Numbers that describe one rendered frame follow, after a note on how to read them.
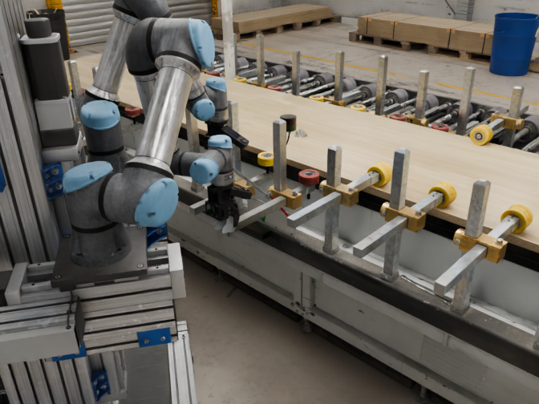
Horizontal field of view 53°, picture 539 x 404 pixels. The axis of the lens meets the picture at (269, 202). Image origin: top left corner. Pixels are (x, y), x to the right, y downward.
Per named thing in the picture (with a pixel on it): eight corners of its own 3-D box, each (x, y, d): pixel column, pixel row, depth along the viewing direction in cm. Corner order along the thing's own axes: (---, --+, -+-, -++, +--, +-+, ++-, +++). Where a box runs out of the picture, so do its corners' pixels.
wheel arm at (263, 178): (195, 217, 203) (194, 208, 201) (189, 215, 205) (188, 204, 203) (273, 180, 230) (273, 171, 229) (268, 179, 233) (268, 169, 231)
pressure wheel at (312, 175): (310, 205, 208) (310, 178, 202) (294, 199, 213) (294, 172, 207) (322, 198, 213) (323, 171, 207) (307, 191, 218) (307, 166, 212)
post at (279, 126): (281, 238, 211) (279, 122, 189) (274, 235, 213) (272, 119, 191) (286, 234, 213) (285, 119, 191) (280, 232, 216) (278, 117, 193)
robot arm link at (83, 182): (88, 203, 138) (79, 154, 132) (134, 209, 135) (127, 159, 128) (58, 224, 128) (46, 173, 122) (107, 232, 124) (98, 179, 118)
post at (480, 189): (459, 324, 165) (486, 183, 143) (449, 319, 167) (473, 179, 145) (465, 318, 167) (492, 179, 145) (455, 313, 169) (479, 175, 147)
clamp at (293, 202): (293, 210, 199) (293, 198, 197) (267, 199, 207) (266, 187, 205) (303, 205, 203) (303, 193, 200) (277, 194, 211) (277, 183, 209)
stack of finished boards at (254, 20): (331, 15, 1050) (332, 6, 1042) (239, 33, 902) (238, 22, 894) (303, 12, 1099) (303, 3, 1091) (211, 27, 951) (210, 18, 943)
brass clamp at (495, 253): (496, 264, 148) (500, 249, 145) (451, 247, 156) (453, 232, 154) (505, 256, 152) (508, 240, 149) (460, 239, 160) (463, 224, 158)
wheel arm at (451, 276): (444, 296, 134) (447, 284, 133) (431, 290, 136) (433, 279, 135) (522, 223, 166) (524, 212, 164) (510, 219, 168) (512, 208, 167)
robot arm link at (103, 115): (88, 155, 168) (80, 113, 161) (83, 140, 179) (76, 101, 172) (127, 148, 172) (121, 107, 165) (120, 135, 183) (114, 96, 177)
